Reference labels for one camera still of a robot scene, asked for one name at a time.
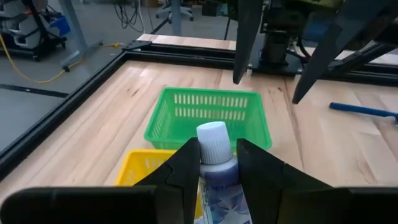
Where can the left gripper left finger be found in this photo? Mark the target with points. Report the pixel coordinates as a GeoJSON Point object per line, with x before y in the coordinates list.
{"type": "Point", "coordinates": [180, 186]}

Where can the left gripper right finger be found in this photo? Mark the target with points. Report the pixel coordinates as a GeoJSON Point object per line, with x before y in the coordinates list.
{"type": "Point", "coordinates": [261, 186]}

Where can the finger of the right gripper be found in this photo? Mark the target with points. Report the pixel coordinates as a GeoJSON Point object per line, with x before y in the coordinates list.
{"type": "Point", "coordinates": [247, 31]}
{"type": "Point", "coordinates": [335, 40]}

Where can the white blue toothpaste tube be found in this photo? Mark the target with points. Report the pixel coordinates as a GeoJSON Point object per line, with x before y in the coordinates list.
{"type": "Point", "coordinates": [217, 186]}

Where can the dark blue disposable razor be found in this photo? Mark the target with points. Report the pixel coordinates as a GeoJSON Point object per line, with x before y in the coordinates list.
{"type": "Point", "coordinates": [357, 109]}

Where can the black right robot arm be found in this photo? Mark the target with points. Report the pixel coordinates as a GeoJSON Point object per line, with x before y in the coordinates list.
{"type": "Point", "coordinates": [275, 49]}

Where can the yellow plastic basket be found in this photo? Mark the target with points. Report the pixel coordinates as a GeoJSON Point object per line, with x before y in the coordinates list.
{"type": "Point", "coordinates": [140, 165]}

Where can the green plastic basket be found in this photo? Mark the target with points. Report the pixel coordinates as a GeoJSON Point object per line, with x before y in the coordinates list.
{"type": "Point", "coordinates": [186, 124]}

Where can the grey office chair base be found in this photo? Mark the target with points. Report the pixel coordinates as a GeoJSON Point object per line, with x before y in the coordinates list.
{"type": "Point", "coordinates": [183, 11]}

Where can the grey desk leg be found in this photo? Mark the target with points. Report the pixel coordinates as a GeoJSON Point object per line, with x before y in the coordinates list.
{"type": "Point", "coordinates": [175, 18]}
{"type": "Point", "coordinates": [74, 25]}

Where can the blue storage bin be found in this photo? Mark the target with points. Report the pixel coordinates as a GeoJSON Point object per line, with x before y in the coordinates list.
{"type": "Point", "coordinates": [60, 26]}

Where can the black equipment cart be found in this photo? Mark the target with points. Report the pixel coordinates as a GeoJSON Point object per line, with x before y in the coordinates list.
{"type": "Point", "coordinates": [40, 46]}

